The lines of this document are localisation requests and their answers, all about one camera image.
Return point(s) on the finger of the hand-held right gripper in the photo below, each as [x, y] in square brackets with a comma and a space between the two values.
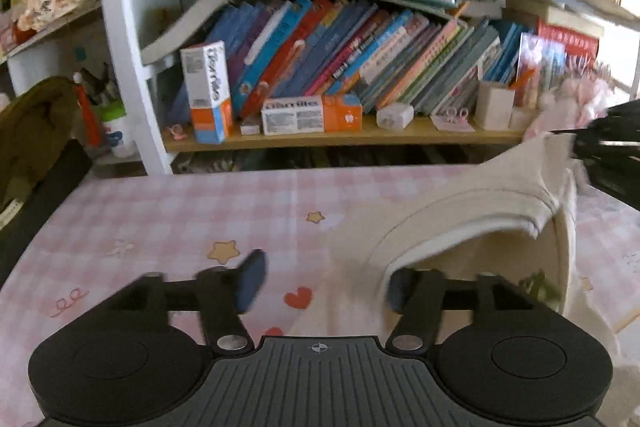
[607, 167]
[620, 114]

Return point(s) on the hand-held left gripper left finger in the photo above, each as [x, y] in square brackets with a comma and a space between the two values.
[252, 281]

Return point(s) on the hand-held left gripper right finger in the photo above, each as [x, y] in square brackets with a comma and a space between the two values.
[400, 288]

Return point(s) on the cream t-shirt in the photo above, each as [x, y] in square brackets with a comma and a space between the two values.
[465, 207]

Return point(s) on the white pink plush rabbit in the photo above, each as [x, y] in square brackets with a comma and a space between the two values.
[575, 99]

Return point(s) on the red book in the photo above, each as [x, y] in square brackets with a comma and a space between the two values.
[570, 39]

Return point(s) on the beige pen holder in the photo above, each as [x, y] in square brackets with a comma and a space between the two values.
[494, 106]

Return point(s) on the pink toy glasses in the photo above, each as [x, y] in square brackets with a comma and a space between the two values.
[452, 116]

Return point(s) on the small white charger box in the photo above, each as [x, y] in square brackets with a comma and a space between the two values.
[395, 115]

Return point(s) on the flat white orange box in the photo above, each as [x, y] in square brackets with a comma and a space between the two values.
[310, 113]

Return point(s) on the tall white orange box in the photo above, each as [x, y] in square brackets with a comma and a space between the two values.
[207, 92]

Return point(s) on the white tin with green lid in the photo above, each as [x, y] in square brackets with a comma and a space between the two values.
[120, 132]

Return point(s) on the black chair back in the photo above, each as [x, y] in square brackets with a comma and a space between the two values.
[45, 197]

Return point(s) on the red pen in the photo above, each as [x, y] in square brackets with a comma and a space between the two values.
[89, 112]

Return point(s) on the row of colourful books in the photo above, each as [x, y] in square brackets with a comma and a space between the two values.
[350, 52]

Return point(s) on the white wooden bookshelf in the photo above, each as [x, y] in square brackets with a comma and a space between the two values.
[145, 57]

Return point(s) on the olive brown jacket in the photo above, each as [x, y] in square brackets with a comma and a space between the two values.
[35, 127]

